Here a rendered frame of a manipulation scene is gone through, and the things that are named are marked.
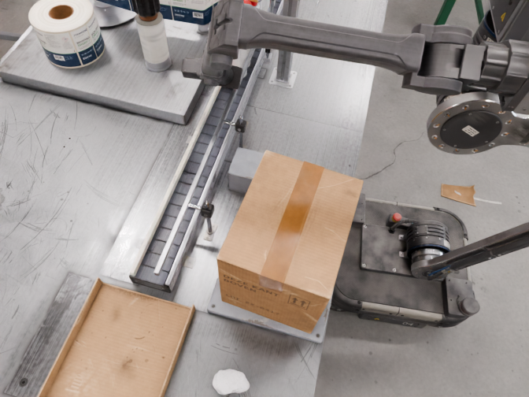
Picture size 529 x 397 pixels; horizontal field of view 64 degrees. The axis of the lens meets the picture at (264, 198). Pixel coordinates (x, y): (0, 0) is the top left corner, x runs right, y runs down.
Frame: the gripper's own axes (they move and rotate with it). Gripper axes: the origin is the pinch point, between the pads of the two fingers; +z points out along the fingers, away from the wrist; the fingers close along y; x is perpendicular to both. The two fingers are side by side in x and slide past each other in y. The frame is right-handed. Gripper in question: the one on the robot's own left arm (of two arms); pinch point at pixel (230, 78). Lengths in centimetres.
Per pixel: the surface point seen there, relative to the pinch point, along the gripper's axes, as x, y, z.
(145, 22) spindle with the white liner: -10.1, 28.0, -7.7
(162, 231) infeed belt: 45, 2, -33
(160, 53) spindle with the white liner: -2.6, 25.0, 0.9
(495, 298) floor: 68, -133, 63
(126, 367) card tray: 73, -2, -53
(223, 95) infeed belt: 5.9, 1.8, 2.6
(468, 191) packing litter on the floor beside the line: 24, -119, 101
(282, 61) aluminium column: -9.9, -14.0, 11.3
